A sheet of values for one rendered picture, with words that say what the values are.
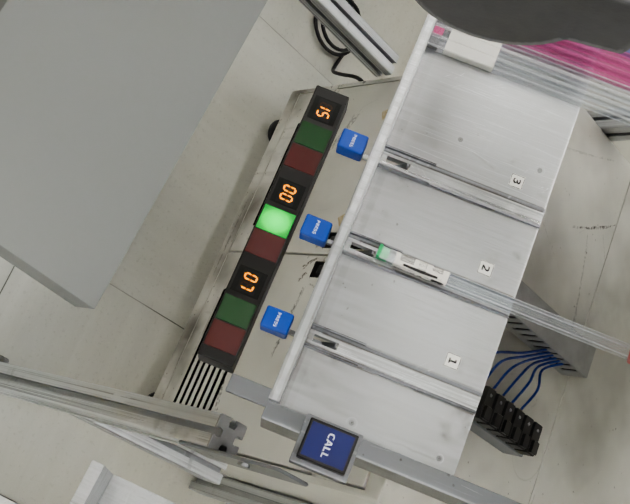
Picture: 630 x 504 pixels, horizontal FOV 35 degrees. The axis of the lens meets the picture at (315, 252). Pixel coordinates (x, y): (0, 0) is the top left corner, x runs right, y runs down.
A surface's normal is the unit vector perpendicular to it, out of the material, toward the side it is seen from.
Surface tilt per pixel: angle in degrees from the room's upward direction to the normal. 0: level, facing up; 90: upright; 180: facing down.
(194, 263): 0
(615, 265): 0
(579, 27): 90
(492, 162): 43
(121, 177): 0
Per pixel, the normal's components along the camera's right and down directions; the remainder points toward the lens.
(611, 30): -0.30, 0.92
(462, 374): 0.07, -0.31
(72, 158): 0.68, 0.03
